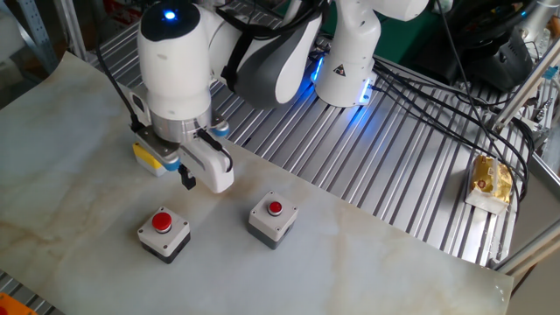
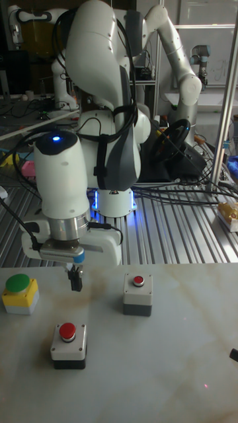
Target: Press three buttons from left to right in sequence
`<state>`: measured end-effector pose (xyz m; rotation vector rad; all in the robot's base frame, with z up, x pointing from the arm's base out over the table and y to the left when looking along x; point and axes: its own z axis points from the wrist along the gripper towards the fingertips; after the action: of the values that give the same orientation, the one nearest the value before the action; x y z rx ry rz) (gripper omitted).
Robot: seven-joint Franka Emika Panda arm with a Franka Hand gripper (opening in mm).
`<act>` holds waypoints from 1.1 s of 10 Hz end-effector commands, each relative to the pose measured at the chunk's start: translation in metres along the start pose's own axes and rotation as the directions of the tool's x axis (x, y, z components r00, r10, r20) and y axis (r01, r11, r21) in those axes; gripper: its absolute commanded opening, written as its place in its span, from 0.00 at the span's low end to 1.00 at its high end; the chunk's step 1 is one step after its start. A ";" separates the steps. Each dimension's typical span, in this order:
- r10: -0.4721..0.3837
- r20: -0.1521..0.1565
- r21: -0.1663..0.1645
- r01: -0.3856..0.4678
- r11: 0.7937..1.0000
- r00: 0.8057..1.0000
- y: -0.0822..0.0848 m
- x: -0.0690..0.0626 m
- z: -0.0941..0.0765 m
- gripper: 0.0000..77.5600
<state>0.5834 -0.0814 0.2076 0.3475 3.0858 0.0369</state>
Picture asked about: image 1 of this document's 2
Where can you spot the black racing wheel controller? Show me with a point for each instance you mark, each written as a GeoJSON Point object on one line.
{"type": "Point", "coordinates": [503, 61]}

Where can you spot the green panel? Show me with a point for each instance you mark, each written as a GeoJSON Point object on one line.
{"type": "Point", "coordinates": [407, 44]}

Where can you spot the blue clip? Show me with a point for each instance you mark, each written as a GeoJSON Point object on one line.
{"type": "Point", "coordinates": [551, 72]}

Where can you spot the silver gripper-mounted camera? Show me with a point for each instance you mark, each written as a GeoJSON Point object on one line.
{"type": "Point", "coordinates": [155, 149]}

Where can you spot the aluminium frame rail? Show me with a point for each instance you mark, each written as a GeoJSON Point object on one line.
{"type": "Point", "coordinates": [529, 249]}

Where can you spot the blue slotted shelf post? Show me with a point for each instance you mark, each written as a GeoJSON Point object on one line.
{"type": "Point", "coordinates": [37, 30]}

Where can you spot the small red button box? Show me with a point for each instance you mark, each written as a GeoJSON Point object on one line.
{"type": "Point", "coordinates": [273, 223]}

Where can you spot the red sign white letters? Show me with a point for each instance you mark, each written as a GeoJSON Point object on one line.
{"type": "Point", "coordinates": [118, 5]}

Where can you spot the yellow snack packet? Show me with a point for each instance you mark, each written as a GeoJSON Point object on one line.
{"type": "Point", "coordinates": [490, 184]}

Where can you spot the large red button box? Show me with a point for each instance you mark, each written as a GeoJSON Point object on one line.
{"type": "Point", "coordinates": [164, 238]}

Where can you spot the aluminium frame bar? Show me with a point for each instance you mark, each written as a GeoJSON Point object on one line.
{"type": "Point", "coordinates": [525, 85]}

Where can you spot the marble pattern mat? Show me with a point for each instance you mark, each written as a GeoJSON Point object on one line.
{"type": "Point", "coordinates": [350, 271]}

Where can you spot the green button yellow box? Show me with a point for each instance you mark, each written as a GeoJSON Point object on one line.
{"type": "Point", "coordinates": [146, 159]}

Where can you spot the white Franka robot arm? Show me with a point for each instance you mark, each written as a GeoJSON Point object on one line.
{"type": "Point", "coordinates": [175, 65]}

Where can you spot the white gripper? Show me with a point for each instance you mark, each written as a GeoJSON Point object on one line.
{"type": "Point", "coordinates": [214, 170]}

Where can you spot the blue round knob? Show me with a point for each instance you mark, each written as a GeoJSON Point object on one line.
{"type": "Point", "coordinates": [220, 129]}

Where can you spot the orange button box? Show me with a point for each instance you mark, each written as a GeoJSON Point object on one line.
{"type": "Point", "coordinates": [13, 306]}

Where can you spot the grey metal post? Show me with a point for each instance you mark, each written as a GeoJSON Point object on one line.
{"type": "Point", "coordinates": [72, 26]}

